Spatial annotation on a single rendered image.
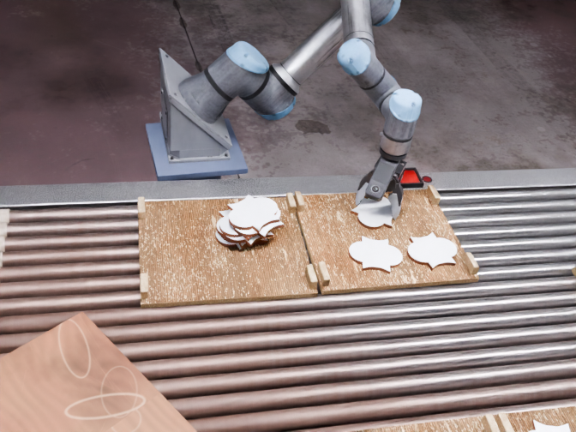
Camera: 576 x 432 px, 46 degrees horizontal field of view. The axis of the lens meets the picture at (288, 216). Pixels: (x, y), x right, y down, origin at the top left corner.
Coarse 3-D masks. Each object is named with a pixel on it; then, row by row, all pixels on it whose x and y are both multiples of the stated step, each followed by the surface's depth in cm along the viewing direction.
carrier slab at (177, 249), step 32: (160, 224) 171; (192, 224) 172; (288, 224) 176; (160, 256) 162; (192, 256) 163; (224, 256) 165; (256, 256) 166; (288, 256) 167; (160, 288) 155; (192, 288) 156; (224, 288) 157; (256, 288) 158; (288, 288) 159
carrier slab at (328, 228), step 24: (408, 192) 192; (312, 216) 180; (336, 216) 181; (408, 216) 184; (432, 216) 185; (312, 240) 173; (336, 240) 174; (360, 240) 175; (408, 240) 177; (456, 240) 179; (312, 264) 168; (336, 264) 167; (360, 264) 168; (408, 264) 170; (456, 264) 172; (336, 288) 161; (360, 288) 162; (384, 288) 164
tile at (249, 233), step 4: (272, 224) 165; (276, 224) 165; (280, 224) 166; (264, 228) 164; (268, 228) 164; (272, 228) 164; (276, 228) 166; (240, 232) 162; (244, 232) 162; (248, 232) 162; (252, 232) 162; (256, 232) 162; (260, 232) 162; (264, 232) 163; (268, 232) 164; (244, 236) 162; (248, 236) 162; (252, 236) 162; (260, 236) 163; (264, 236) 162
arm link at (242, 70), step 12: (228, 48) 191; (240, 48) 188; (252, 48) 193; (216, 60) 192; (228, 60) 188; (240, 60) 187; (252, 60) 187; (264, 60) 194; (216, 72) 189; (228, 72) 188; (240, 72) 188; (252, 72) 189; (264, 72) 191; (228, 84) 190; (240, 84) 191; (252, 84) 192; (264, 84) 194; (240, 96) 196; (252, 96) 195
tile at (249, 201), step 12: (228, 204) 167; (240, 204) 168; (252, 204) 168; (264, 204) 169; (276, 204) 169; (240, 216) 164; (252, 216) 165; (264, 216) 165; (276, 216) 166; (240, 228) 162; (252, 228) 163
